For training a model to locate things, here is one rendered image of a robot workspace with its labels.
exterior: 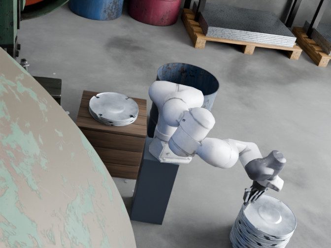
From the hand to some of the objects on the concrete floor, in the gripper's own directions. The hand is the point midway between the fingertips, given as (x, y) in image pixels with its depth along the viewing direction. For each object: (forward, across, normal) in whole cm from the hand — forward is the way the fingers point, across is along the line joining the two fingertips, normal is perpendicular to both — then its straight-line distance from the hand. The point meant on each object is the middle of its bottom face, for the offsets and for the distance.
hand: (246, 204), depth 209 cm
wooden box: (+46, +49, -74) cm, 100 cm away
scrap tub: (+49, -4, -91) cm, 103 cm away
